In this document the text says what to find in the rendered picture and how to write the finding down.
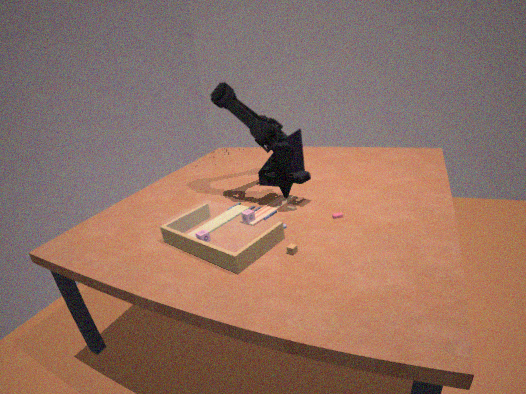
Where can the tan open wooden tray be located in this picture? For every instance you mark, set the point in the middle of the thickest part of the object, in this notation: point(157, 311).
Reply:
point(227, 236)

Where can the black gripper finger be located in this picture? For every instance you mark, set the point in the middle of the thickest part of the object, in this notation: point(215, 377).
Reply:
point(281, 186)
point(287, 187)

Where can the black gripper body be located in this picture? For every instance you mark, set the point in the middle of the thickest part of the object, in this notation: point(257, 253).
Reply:
point(299, 177)

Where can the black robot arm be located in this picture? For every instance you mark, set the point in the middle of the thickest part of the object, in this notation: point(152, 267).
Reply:
point(262, 128)

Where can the small tan cube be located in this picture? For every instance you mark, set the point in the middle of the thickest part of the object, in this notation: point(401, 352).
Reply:
point(292, 248)

